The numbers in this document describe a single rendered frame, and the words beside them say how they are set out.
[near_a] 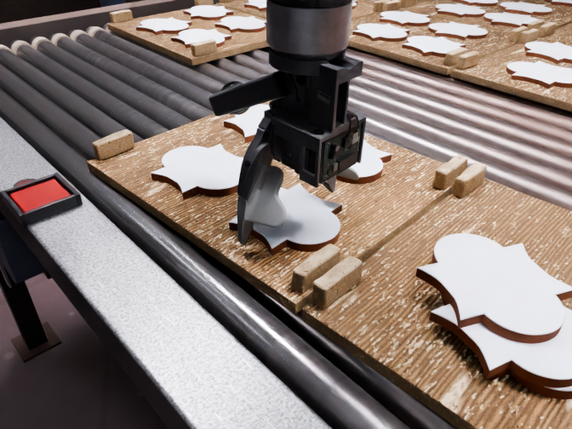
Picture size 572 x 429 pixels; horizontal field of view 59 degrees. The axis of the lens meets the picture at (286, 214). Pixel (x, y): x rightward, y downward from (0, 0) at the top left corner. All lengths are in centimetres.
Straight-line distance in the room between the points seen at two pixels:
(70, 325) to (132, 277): 133
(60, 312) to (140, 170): 128
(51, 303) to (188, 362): 155
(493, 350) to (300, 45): 30
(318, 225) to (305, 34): 22
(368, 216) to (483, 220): 14
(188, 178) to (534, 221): 43
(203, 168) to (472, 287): 38
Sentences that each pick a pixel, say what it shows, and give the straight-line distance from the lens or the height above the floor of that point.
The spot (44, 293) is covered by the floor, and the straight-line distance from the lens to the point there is 205.
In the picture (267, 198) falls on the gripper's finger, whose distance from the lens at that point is 51.
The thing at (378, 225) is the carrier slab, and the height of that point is 94.
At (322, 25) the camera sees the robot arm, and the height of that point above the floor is 117.
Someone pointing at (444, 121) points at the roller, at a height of 92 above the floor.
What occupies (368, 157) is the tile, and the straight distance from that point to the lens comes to 71.
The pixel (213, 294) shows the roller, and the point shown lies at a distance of 53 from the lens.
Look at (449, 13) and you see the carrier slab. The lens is 160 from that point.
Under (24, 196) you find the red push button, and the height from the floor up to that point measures 93.
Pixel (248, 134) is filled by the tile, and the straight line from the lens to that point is 77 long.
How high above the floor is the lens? 128
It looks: 35 degrees down
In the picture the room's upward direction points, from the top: straight up
